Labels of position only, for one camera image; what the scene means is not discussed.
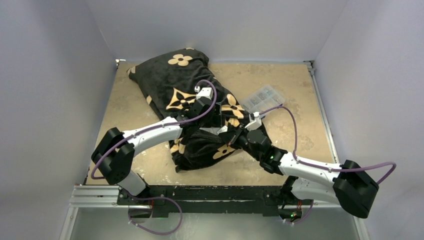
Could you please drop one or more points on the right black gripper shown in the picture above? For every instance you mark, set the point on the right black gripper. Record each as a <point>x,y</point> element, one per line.
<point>236,136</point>

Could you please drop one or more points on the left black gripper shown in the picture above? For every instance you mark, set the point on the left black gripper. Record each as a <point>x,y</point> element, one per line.
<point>214,120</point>

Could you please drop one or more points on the black floral pillowcase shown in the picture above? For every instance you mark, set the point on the black floral pillowcase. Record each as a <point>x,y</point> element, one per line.
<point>168,84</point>

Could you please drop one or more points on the white pillow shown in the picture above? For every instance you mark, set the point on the white pillow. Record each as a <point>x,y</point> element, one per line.
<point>215,130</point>

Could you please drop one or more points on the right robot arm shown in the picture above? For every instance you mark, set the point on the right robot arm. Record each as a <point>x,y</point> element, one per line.
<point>347,185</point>

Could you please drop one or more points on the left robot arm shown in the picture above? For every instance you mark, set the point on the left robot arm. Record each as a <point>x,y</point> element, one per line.
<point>115,153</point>

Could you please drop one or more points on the clear plastic screw box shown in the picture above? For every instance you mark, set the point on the clear plastic screw box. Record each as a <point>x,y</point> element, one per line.
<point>262,99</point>

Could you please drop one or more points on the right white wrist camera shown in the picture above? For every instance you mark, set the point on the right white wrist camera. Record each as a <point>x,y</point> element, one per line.
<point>255,121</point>

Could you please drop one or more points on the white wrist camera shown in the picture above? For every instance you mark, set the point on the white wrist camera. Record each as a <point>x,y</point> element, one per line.
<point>203,92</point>
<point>255,121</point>

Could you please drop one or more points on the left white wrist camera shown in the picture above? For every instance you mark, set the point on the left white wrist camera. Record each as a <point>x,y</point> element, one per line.
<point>203,92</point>

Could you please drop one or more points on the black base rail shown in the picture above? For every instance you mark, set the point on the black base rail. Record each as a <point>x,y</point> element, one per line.
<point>264,200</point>

